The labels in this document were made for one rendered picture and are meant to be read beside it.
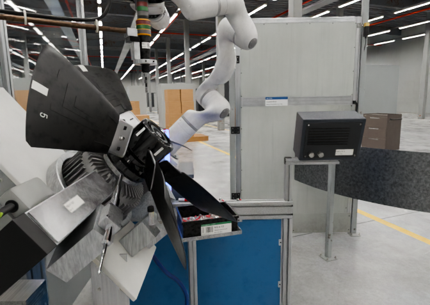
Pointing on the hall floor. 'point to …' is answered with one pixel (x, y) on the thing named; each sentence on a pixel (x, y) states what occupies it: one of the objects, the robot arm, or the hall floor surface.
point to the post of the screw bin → (192, 272)
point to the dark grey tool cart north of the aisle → (382, 131)
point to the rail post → (286, 261)
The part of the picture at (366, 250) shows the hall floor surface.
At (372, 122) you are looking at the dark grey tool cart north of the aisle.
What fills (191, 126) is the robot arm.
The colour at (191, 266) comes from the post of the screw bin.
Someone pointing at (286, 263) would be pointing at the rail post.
